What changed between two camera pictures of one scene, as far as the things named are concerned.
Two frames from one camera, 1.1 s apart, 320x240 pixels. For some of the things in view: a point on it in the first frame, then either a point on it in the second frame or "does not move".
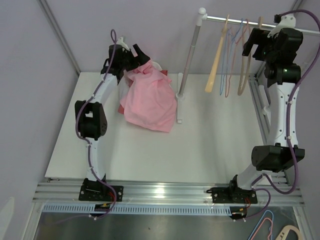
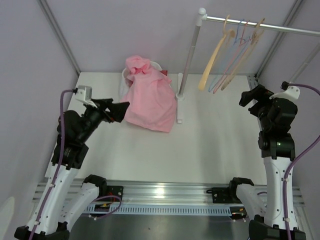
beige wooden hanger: (243, 65) to (255, 38)
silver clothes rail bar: (222, 19) does not move
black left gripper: (137, 61) to (117, 111)
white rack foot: (179, 97) does not move
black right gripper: (257, 37) to (260, 94)
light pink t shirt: (149, 102) does not move
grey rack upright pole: (201, 14) does not move
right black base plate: (232, 195) does not move
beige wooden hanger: (213, 73) to (229, 33)
